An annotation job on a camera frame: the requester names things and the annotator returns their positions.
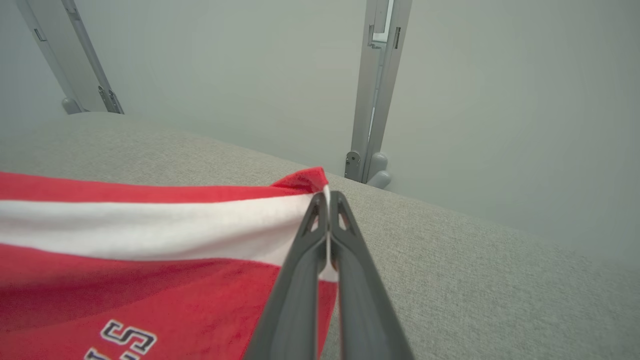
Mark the grey metal partition post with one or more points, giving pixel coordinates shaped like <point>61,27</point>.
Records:
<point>375,100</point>
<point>75,55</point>

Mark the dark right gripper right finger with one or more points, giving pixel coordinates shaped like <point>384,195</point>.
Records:
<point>365,310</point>

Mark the red white basketball jersey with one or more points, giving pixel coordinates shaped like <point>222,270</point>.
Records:
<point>150,250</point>

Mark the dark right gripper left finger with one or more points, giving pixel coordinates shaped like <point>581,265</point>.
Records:
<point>295,300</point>

